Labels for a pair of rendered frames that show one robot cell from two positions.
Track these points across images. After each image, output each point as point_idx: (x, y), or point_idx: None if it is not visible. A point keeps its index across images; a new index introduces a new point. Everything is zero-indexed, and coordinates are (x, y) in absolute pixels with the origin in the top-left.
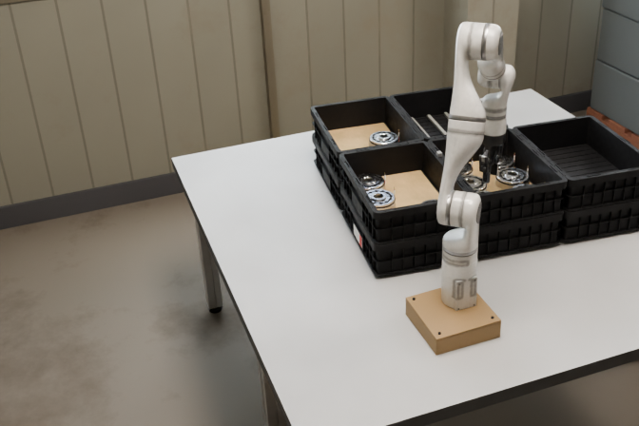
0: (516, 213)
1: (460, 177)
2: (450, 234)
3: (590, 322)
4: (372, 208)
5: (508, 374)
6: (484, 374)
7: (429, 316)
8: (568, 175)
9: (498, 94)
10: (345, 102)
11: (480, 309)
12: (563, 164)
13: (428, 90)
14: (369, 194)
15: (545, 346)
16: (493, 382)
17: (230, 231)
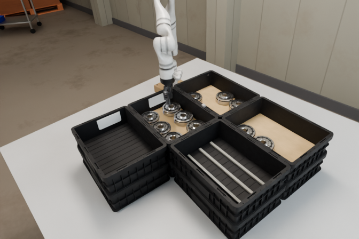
0: (154, 108)
1: (184, 94)
2: (173, 60)
3: (121, 104)
4: (213, 71)
5: (149, 82)
6: (157, 81)
7: (179, 81)
8: (126, 108)
9: (162, 53)
10: (315, 145)
11: (162, 86)
12: (130, 158)
13: (263, 185)
14: (230, 96)
15: (138, 92)
16: (153, 79)
17: (297, 105)
